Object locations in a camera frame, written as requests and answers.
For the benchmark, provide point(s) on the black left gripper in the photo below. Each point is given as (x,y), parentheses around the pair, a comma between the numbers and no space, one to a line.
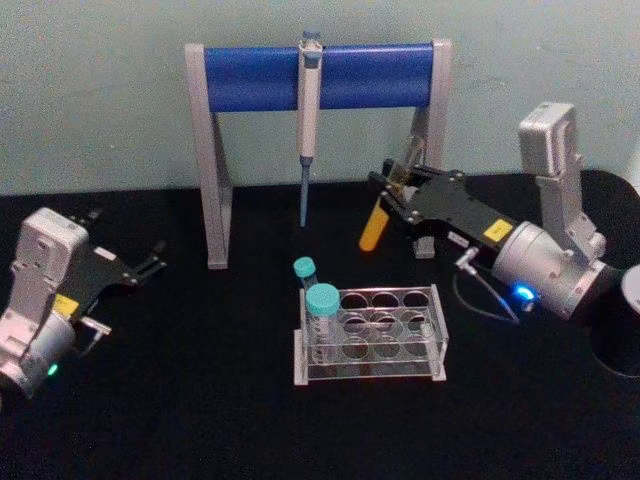
(100,275)

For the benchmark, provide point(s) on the large teal cap tube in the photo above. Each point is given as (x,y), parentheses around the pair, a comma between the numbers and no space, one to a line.
(322,297)

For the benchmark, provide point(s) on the small teal cap tube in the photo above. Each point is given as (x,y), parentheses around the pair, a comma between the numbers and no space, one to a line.
(304,267)

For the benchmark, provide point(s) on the clear acrylic tube rack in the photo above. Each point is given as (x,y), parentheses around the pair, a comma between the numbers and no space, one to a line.
(385,345)

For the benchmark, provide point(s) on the white and blue pipette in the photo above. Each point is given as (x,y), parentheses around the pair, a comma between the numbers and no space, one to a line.
(307,125)

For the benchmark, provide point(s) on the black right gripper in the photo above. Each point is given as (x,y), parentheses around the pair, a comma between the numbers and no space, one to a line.
(450,205)

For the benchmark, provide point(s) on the grey stand with blue bar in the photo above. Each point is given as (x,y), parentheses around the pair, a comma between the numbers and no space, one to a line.
(260,77)

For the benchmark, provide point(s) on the orange liquid centrifuge tube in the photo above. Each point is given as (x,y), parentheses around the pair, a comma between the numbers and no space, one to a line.
(374,230)

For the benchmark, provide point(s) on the black table cloth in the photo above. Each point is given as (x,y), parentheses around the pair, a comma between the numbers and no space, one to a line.
(200,400)

